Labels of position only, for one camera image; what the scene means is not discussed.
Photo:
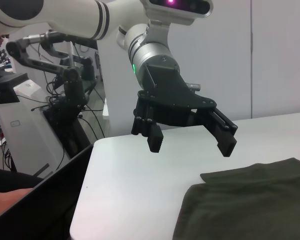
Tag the white equipment cabinet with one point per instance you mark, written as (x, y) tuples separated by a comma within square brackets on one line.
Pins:
[(20, 125)]

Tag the bystander bare forearm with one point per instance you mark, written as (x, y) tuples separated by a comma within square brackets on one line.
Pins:
[(5, 200)]

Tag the black equipment stand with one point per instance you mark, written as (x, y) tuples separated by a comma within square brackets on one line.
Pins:
[(65, 125)]

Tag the dark green printed t-shirt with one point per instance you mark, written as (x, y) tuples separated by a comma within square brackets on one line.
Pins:
[(240, 205)]

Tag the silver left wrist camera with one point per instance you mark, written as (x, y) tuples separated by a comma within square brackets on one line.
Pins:
[(185, 15)]

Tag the black flat device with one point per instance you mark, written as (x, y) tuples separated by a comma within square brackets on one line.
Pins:
[(7, 85)]

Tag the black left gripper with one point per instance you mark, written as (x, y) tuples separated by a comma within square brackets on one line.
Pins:
[(170, 95)]

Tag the black box rim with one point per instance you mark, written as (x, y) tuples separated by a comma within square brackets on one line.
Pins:
[(40, 207)]

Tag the bystander black garment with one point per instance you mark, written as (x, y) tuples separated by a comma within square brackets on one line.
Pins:
[(10, 178)]

